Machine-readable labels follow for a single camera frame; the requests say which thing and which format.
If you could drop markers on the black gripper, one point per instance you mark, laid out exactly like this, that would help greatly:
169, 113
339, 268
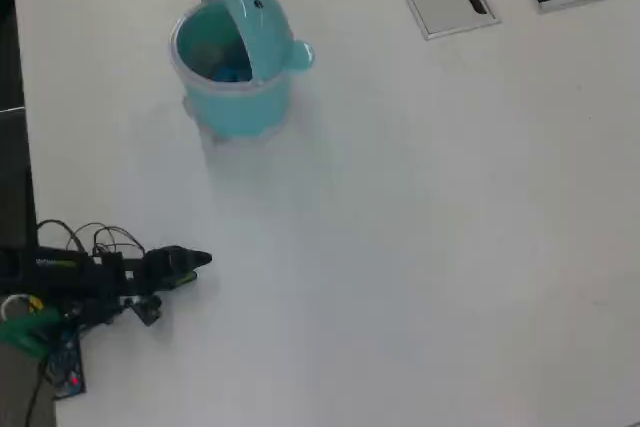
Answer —
147, 272

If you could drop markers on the blue lego block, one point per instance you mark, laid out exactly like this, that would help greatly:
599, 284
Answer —
230, 73

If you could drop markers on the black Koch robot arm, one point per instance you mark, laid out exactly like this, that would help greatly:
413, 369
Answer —
60, 272

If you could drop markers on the teal bin with lid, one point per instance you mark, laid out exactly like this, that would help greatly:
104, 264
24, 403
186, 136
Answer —
250, 102

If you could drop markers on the blue controller circuit board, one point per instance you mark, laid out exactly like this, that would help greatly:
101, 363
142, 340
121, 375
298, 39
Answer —
67, 367

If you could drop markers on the yellow connector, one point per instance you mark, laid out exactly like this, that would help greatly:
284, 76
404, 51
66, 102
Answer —
35, 303

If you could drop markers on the green table clamp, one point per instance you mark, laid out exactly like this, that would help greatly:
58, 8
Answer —
25, 332

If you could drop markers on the dark side panel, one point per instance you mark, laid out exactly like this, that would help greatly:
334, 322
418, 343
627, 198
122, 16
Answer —
15, 177

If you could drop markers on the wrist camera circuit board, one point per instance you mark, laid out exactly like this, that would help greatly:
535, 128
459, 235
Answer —
149, 311

